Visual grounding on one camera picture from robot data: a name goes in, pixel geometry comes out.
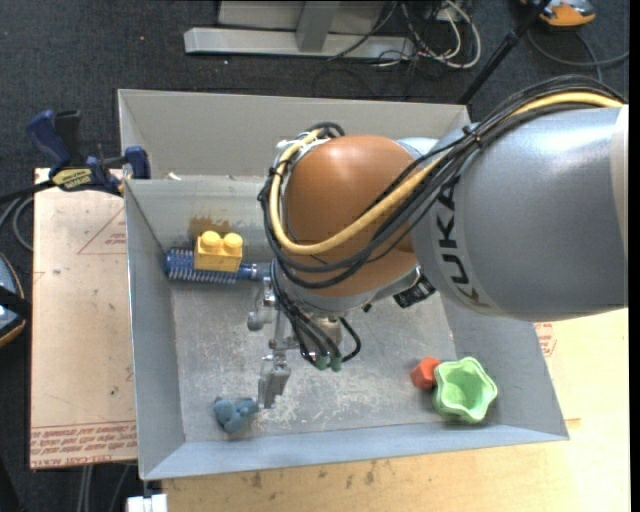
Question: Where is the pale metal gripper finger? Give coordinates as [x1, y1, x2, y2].
[272, 362, 292, 409]
[256, 360, 276, 408]

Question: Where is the blue toy animal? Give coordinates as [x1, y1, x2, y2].
[212, 396, 261, 435]

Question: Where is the grey metal bin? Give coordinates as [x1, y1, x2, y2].
[117, 88, 571, 482]

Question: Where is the yellow toy brick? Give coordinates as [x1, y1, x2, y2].
[193, 230, 245, 274]

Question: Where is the blue bristle brush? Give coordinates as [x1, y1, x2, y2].
[164, 247, 262, 287]

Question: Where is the red-orange small block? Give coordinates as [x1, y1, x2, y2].
[409, 356, 443, 392]

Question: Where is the green star-shaped cup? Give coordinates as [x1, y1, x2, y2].
[431, 355, 500, 426]

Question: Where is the brown cardboard board red print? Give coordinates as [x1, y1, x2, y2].
[28, 167, 140, 471]

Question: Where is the black cylinder on white bracket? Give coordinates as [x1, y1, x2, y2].
[392, 267, 437, 309]

